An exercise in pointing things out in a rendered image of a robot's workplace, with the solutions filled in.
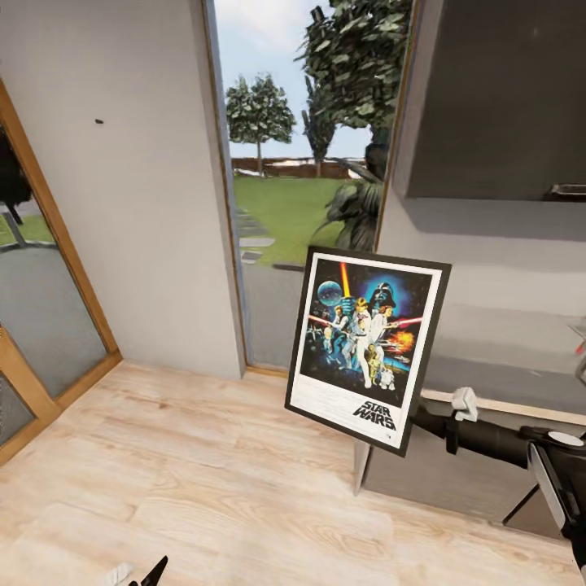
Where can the fixed window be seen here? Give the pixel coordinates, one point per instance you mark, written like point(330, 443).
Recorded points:
point(306, 96)

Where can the door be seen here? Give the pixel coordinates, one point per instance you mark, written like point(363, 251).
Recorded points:
point(55, 342)

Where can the cabinet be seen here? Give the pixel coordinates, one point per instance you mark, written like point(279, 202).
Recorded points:
point(496, 107)

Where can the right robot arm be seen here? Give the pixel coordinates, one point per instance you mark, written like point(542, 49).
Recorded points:
point(558, 460)

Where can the poster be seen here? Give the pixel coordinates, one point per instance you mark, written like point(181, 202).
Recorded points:
point(363, 339)

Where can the dishwasher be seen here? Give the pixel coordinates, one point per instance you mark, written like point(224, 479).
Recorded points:
point(468, 482)

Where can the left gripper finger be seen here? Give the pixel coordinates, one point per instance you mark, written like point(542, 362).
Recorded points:
point(155, 574)

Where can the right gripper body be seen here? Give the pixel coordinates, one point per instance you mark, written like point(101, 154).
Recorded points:
point(478, 436)

